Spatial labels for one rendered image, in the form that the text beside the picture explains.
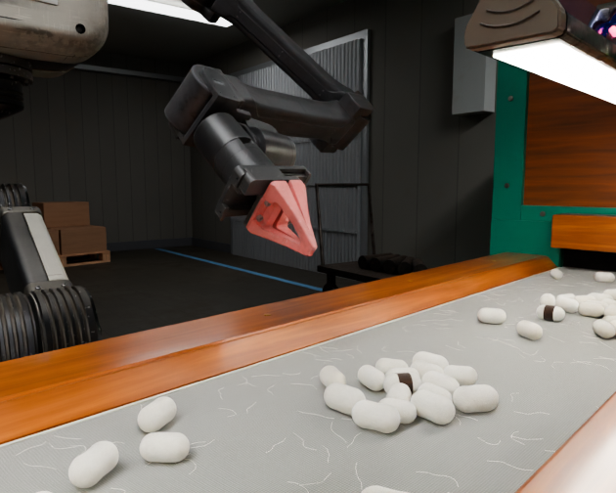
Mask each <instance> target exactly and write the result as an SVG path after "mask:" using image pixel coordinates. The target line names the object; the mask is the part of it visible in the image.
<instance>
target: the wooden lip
mask: <svg viewBox="0 0 616 493"><path fill-rule="evenodd" d="M550 246H551V247H556V248H569V249H580V250H592V251H605V252H616V215H612V214H586V213H561V214H554V215H553V216H552V224H551V242H550Z"/></svg>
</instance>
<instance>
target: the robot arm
mask: <svg viewBox="0 0 616 493"><path fill-rule="evenodd" d="M181 1H182V2H183V3H184V4H185V5H187V6H188V7H189V8H191V9H192V10H194V11H195V12H197V13H199V14H201V15H202V16H203V17H204V18H205V19H206V20H207V21H208V22H211V23H217V22H218V20H219V19H220V17H221V18H223V19H224V20H226V21H228V22H229V23H231V24H232V25H234V26H235V27H236V28H237V29H238V30H240V31H241V32H242V33H243V34H244V35H245V36H246V37H247V38H248V39H249V40H250V41H251V42H252V43H254V44H255V45H256V46H257V47H258V48H259V49H260V50H261V51H262V52H263V53H264V54H265V55H266V56H267V57H268V58H270V59H271V60H272V61H273V62H274V63H275V64H276V65H277V66H278V67H279V68H280V69H281V70H282V71H283V72H285V73H286V74H287V75H288V76H289V77H290V78H291V79H292V80H293V81H294V82H295V83H296V84H297V85H298V86H299V87H301V88H302V89H303V90H304V91H305V92H306V93H307V94H308V95H309V96H310V97H311V98H312V99H313V100H311V99H307V98H302V97H298V96H293V95H289V94H285V93H280V92H276V91H271V90H267V89H262V88H257V87H253V86H250V85H247V84H245V83H243V82H241V81H239V80H238V79H237V78H236V77H234V76H231V75H227V74H224V73H223V72H222V71H221V70H220V69H217V68H213V67H206V66H202V65H193V66H192V68H191V70H190V71H189V73H188V74H187V76H186V77H185V79H184V80H183V82H182V83H181V85H180V86H179V88H178V89H177V91H176V92H175V94H174V95H173V97H172V98H171V100H170V102H169V103H168V105H167V106H166V108H165V109H164V113H165V116H166V117H167V119H168V120H169V122H168V125H169V127H170V129H171V131H172V133H173V134H174V136H175V138H176V139H178V140H180V141H181V142H182V144H183V145H184V146H189V147H194V148H197V149H198V151H199V152H200V153H201V155H202V156H203V157H204V158H205V160H206V161H207V162H208V164H209V165H210V166H211V167H212V169H213V170H214V171H215V173H216V174H217V175H218V176H219V178H220V179H221V180H222V182H223V183H224V184H225V185H226V187H225V189H224V191H223V194H222V196H221V198H220V200H219V202H218V203H217V205H216V207H215V209H214V212H215V214H216V215H217V216H218V218H219V219H220V220H221V221H223V220H224V218H225V217H228V216H242V215H247V217H246V218H245V220H244V222H243V225H244V226H245V228H246V229H247V230H248V231H249V233H251V234H254V235H256V236H259V237H261V238H264V239H267V240H269V241H272V242H275V243H277V244H280V245H282V246H285V247H288V248H290V249H292V250H294V251H297V252H299V253H301V254H303V255H305V256H312V255H313V253H314V252H315V250H316V248H317V243H316V240H315V236H314V233H313V229H312V225H311V222H310V218H309V210H308V203H307V196H306V188H305V186H306V184H307V183H308V181H309V179H310V177H311V173H310V172H309V171H308V170H307V169H306V168H305V167H304V166H294V164H295V160H296V148H295V145H294V143H293V141H292V140H291V139H290V138H289V137H288V136H290V137H300V138H309V139H310V141H311V142H312V143H313V145H314V146H315V147H316V148H317V149H318V150H319V151H320V152H321V153H332V154H334V153H335V152H336V151H337V150H341V151H343V150H344V149H345V148H346V147H347V146H348V145H349V144H350V143H351V142H352V141H353V140H354V138H355V137H356V136H357V135H358V134H359V133H360V132H361V131H362V130H363V129H364V128H365V126H366V125H367V124H368V123H369V122H370V121H371V120H372V116H371V112H372V111H373V110H374V107H373V106H372V104H371V103H370V102H369V101H368V100H367V99H366V97H365V96H364V95H363V94H362V93H361V92H359V91H358V90H357V91H356V92H354V91H353V90H352V89H350V88H348V87H346V86H345V85H343V84H341V83H340V82H338V81H337V80H336V79H334V78H333V77H332V76H331V75H329V74H328V73H327V72H326V71H325V70H324V69H323V68H322V67H321V66H320V65H319V64H318V63H317V62H315V61H314V60H313V59H312V58H311V57H310V56H309V55H308V54H307V53H306V52H305V51H304V50H303V49H302V48H301V47H300V46H299V45H297V44H296V43H295V42H294V41H293V40H292V39H291V38H290V37H289V36H288V35H287V34H286V33H285V32H284V31H283V30H282V29H281V28H279V27H278V26H277V25H276V24H275V23H274V22H273V21H272V20H271V19H270V18H269V17H268V16H267V15H266V14H265V13H264V12H263V11H261V10H260V8H259V7H258V6H257V5H256V4H255V3H254V2H253V0H181ZM290 223H291V224H292V225H293V227H294V229H295V230H296V232H297V234H298V236H299V238H298V237H297V236H296V235H295V234H294V233H293V232H292V231H291V230H290V229H289V228H288V226H287V225H288V224H290Z"/></svg>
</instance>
